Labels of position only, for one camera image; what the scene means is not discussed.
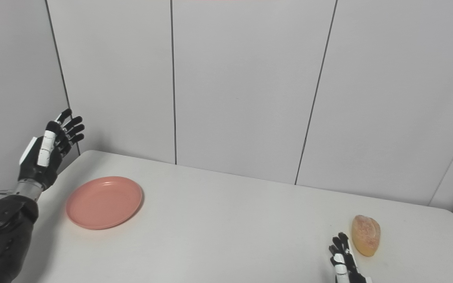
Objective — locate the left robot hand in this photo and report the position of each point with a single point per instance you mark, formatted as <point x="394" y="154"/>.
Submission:
<point x="47" y="157"/>

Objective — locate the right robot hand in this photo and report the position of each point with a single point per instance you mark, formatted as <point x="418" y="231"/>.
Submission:
<point x="344" y="263"/>

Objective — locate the bread roll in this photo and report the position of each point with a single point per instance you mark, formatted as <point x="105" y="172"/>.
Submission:
<point x="365" y="235"/>

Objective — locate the pink plate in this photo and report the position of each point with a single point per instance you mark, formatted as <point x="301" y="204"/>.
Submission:
<point x="104" y="202"/>

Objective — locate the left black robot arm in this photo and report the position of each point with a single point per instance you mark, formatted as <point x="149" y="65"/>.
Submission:
<point x="4" y="232"/>

